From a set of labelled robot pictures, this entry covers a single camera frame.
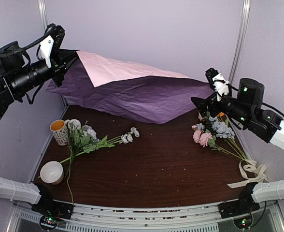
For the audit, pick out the round circuit board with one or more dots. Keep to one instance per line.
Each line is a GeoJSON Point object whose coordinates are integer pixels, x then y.
{"type": "Point", "coordinates": [48, 223]}
{"type": "Point", "coordinates": [243, 223]}

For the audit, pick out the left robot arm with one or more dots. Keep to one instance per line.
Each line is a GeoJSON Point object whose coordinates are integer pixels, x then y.
{"type": "Point", "coordinates": [21, 70]}

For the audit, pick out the aluminium corner post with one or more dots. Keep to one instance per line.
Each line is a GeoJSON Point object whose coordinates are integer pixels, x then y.
{"type": "Point", "coordinates": [43, 13]}
{"type": "Point", "coordinates": [243, 26]}

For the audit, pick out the aluminium front rail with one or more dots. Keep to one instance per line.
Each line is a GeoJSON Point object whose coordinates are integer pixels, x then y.
{"type": "Point", "coordinates": [199, 218]}

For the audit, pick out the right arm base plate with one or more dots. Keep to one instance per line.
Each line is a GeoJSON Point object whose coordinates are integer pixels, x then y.
{"type": "Point", "coordinates": [237, 207]}

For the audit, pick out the blue flower bunch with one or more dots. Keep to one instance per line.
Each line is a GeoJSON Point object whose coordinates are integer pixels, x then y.
{"type": "Point", "coordinates": [224, 138]}

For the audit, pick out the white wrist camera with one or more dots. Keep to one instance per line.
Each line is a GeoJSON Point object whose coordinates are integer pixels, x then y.
{"type": "Point", "coordinates": [46, 46]}
{"type": "Point", "coordinates": [218, 83]}

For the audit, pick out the aluminium left corner post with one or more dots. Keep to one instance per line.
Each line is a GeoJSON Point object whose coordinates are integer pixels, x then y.
{"type": "Point", "coordinates": [43, 13]}

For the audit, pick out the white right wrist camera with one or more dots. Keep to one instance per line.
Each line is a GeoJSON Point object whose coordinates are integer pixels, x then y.
{"type": "Point", "coordinates": [218, 83]}

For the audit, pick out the plain white round bowl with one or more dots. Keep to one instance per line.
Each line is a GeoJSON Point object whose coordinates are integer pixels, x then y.
{"type": "Point", "coordinates": [52, 173]}

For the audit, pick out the purple tissue paper sheet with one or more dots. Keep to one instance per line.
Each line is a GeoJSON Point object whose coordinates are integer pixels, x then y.
{"type": "Point", "coordinates": [148, 99]}

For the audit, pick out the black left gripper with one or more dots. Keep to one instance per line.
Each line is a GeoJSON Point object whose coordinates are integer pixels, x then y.
{"type": "Point", "coordinates": [60, 67]}

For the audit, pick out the left round circuit board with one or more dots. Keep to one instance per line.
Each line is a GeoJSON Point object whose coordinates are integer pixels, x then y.
{"type": "Point", "coordinates": [48, 223]}

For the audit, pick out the cream ribbon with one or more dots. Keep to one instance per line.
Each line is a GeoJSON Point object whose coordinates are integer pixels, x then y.
{"type": "Point", "coordinates": [251, 172]}

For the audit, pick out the orange flower stem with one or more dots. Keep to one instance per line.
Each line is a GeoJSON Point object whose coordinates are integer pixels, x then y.
{"type": "Point", "coordinates": [223, 118]}

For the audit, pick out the pink flower bunch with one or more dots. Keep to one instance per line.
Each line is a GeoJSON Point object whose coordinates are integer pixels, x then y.
{"type": "Point", "coordinates": [202, 135]}

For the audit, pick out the pink tissue paper sheet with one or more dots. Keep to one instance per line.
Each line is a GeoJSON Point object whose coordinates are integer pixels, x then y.
{"type": "Point", "coordinates": [103, 70]}

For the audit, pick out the right round circuit board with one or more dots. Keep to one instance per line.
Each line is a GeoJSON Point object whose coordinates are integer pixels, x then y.
{"type": "Point", "coordinates": [243, 223]}

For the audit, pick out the aluminium right corner post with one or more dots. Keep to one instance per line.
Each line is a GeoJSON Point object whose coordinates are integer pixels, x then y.
{"type": "Point", "coordinates": [243, 26]}

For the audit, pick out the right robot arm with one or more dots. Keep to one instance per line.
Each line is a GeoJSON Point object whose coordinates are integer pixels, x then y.
{"type": "Point", "coordinates": [267, 124]}

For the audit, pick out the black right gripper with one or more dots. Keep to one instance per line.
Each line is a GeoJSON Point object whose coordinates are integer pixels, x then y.
{"type": "Point", "coordinates": [203, 106]}

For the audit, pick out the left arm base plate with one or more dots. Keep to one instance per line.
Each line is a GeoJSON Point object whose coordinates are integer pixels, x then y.
{"type": "Point", "coordinates": [49, 207]}

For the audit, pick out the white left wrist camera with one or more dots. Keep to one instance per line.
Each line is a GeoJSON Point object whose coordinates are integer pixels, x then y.
{"type": "Point", "coordinates": [46, 46]}

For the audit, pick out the patterned mug yellow inside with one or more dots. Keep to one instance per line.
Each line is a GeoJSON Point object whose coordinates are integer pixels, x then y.
{"type": "Point", "coordinates": [60, 132]}

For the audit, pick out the white small blossom stem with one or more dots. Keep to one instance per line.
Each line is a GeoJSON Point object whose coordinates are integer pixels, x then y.
{"type": "Point", "coordinates": [125, 138]}

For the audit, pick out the white purple flower bunch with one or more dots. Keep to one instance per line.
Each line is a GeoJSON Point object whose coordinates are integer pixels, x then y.
{"type": "Point", "coordinates": [82, 140]}

